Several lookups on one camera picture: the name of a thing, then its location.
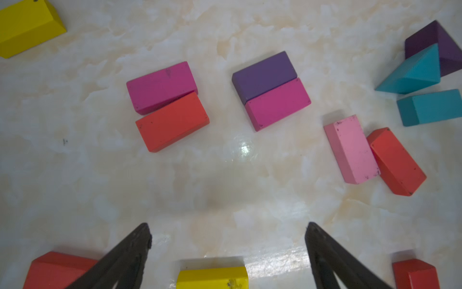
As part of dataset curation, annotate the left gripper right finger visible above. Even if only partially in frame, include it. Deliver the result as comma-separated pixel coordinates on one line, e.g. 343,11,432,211
304,222,391,289

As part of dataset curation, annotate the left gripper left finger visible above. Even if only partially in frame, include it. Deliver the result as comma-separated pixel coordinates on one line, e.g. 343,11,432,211
67,223,152,289

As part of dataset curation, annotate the yellow block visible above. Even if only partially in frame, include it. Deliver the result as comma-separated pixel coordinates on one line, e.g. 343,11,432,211
176,267,249,289
1,0,67,59

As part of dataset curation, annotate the pink rectangular block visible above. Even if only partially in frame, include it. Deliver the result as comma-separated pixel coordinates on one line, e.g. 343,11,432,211
324,115,380,184

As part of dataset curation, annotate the red block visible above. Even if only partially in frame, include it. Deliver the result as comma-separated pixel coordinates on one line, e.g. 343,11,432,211
23,251,98,289
367,128,427,196
392,259,440,289
135,92,210,152

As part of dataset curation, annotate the magenta block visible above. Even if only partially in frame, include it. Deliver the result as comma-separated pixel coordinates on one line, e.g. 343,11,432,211
245,78,312,132
126,61,198,115

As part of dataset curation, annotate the purple rectangular block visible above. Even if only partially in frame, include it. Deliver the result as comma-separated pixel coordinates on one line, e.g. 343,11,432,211
232,51,297,105

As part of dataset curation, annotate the red block front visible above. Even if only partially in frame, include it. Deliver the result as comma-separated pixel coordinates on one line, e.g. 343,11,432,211
392,259,440,289

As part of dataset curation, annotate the teal rectangular block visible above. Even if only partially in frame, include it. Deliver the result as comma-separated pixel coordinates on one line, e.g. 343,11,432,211
397,89,462,126

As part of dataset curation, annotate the teal triangle block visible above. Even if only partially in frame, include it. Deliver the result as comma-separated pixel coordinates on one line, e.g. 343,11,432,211
375,44,441,95

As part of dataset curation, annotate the purple triangle block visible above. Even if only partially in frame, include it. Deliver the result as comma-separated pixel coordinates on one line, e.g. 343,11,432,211
404,20,462,77

